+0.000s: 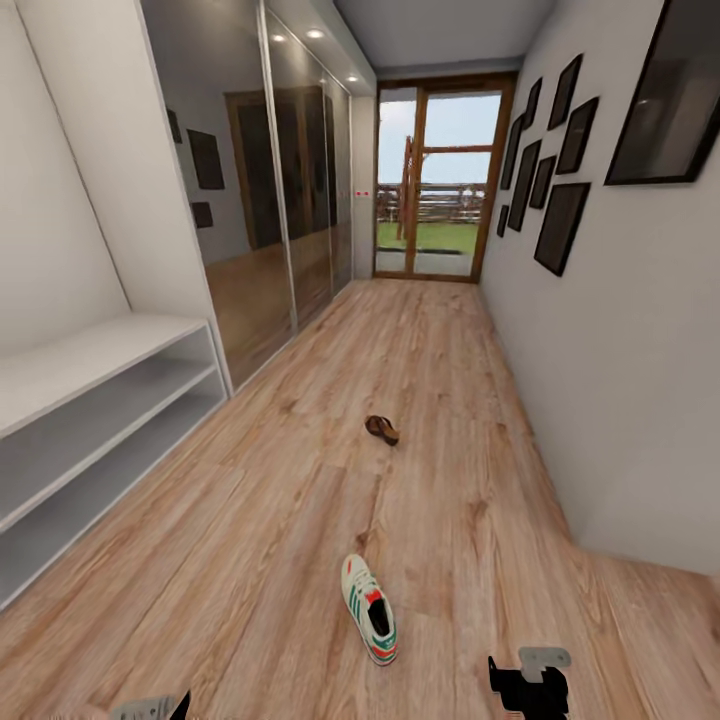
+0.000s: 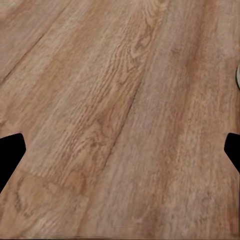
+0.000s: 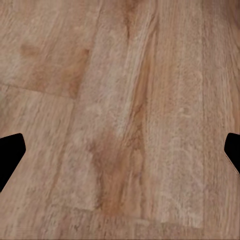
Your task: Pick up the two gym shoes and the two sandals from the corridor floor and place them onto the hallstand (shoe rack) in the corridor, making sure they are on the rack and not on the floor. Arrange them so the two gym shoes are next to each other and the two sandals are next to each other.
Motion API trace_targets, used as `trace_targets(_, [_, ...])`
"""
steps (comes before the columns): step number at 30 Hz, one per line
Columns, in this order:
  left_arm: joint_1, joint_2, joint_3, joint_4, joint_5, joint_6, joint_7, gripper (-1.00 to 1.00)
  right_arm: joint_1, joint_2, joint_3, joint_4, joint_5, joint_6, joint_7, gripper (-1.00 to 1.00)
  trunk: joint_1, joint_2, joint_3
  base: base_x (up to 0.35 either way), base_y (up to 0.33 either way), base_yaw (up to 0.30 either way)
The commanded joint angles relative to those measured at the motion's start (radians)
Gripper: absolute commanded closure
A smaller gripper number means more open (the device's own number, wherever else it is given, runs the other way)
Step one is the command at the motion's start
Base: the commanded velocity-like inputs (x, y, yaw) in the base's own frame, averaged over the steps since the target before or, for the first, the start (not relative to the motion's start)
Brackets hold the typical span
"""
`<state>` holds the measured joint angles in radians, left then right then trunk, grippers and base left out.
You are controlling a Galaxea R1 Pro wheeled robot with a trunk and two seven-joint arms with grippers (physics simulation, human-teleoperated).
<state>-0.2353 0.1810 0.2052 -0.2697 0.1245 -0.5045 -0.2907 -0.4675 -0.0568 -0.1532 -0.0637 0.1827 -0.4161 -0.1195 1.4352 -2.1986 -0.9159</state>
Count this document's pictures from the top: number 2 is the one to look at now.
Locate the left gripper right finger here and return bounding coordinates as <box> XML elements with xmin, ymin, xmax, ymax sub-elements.
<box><xmin>224</xmin><ymin>133</ymin><xmax>240</xmax><ymax>173</ymax></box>

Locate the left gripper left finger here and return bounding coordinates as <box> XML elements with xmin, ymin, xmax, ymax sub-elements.
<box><xmin>0</xmin><ymin>133</ymin><xmax>26</xmax><ymax>193</ymax></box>

